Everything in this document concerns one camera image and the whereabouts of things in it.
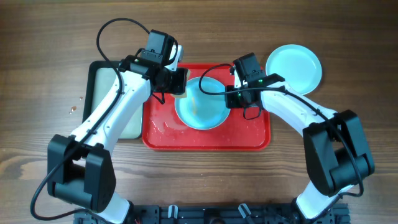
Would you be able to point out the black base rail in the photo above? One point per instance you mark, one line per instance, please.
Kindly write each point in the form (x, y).
(261, 214)

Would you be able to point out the light blue plate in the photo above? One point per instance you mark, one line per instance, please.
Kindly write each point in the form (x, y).
(199, 110)
(298, 65)

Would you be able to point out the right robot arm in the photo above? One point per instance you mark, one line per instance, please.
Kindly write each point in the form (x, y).
(337, 153)

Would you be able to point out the red plastic tray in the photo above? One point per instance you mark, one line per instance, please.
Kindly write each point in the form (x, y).
(163, 130)

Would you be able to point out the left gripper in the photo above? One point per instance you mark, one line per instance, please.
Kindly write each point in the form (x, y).
(180, 86)

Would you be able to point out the green yellow sponge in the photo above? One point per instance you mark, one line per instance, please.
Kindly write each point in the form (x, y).
(184, 94)

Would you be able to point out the light blue plate front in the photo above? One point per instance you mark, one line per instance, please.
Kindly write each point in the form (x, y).
(298, 65)

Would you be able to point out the black water tray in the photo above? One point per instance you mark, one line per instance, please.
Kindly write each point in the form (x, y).
(100, 80)

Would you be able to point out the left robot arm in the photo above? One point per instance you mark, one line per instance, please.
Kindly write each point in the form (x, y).
(80, 170)

